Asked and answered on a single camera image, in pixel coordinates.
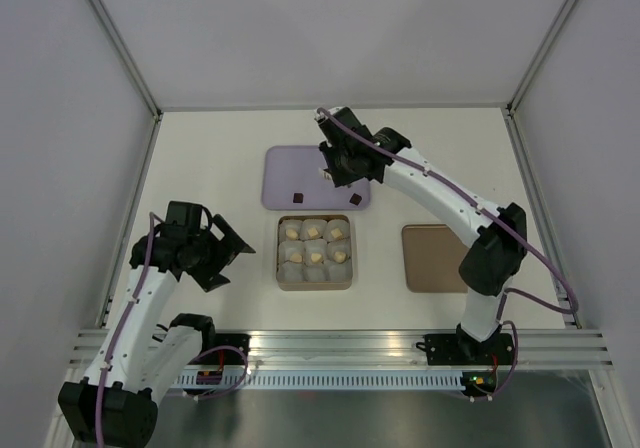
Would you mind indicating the aluminium mounting rail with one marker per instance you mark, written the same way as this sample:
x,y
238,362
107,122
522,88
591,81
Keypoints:
x,y
546,349

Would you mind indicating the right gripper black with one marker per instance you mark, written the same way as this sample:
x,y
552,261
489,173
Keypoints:
x,y
328,153

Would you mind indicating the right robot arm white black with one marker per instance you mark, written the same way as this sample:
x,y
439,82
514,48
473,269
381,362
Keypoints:
x,y
493,235

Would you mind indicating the gold tin lid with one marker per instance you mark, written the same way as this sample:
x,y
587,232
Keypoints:
x,y
432,254

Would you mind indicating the white slotted cable duct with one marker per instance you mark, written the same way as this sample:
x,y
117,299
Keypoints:
x,y
349,380

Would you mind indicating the gold chocolate tin box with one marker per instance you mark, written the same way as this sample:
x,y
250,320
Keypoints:
x,y
326,286

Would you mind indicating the left aluminium frame post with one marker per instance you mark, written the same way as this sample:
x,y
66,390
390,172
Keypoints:
x,y
119,46

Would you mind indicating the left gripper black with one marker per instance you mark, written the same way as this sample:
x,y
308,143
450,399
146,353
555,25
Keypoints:
x,y
230,243

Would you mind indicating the aluminium frame post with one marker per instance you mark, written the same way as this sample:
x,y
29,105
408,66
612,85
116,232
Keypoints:
x,y
550,38
119,46

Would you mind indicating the white paper cup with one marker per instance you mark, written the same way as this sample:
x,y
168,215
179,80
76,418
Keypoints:
x,y
290,272
315,274
338,272
342,224
287,248
339,251
288,223
320,224
314,246

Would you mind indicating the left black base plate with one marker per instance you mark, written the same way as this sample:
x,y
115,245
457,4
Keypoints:
x,y
227,349

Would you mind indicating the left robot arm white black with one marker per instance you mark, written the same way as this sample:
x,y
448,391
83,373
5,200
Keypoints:
x,y
116,401

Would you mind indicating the right aluminium frame post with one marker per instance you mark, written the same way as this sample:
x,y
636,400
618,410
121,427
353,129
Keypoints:
x,y
550,38

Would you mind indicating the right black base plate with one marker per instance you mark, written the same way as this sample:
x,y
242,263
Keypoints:
x,y
445,350

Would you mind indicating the lavender plastic tray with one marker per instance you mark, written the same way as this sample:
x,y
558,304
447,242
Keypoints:
x,y
290,169

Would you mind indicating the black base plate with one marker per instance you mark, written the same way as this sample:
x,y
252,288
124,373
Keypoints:
x,y
227,349
445,350

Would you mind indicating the metal tongs white tips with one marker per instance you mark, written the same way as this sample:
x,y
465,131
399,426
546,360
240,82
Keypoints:
x,y
325,174

